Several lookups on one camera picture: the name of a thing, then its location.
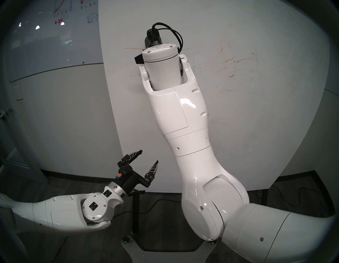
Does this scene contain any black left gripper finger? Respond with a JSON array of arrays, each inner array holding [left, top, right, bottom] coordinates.
[[144, 160, 159, 188], [118, 150, 143, 167]]

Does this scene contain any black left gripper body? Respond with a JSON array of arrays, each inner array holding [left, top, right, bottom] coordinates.
[[119, 170, 145, 193]]

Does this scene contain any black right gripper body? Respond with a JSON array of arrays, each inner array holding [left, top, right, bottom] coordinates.
[[144, 36, 164, 49]]

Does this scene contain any large white whiteboard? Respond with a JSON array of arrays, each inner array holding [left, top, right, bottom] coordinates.
[[99, 0, 330, 193]]

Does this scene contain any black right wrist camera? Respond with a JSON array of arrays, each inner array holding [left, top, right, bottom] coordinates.
[[145, 28, 162, 46]]

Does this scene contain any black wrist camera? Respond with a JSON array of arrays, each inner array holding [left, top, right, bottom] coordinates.
[[145, 28, 162, 46], [114, 164, 133, 181]]

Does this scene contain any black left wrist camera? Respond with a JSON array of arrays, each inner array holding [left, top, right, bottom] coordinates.
[[114, 164, 133, 181]]

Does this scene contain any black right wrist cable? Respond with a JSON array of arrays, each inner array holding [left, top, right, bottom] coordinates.
[[151, 22, 184, 52]]

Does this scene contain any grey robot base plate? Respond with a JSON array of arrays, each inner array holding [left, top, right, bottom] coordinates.
[[121, 236, 218, 263]]

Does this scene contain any glass wall board with writing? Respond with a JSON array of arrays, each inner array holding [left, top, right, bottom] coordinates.
[[8, 0, 104, 83]]

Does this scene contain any black looped floor cable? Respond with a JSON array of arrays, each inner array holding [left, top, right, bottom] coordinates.
[[270, 184, 331, 220]]

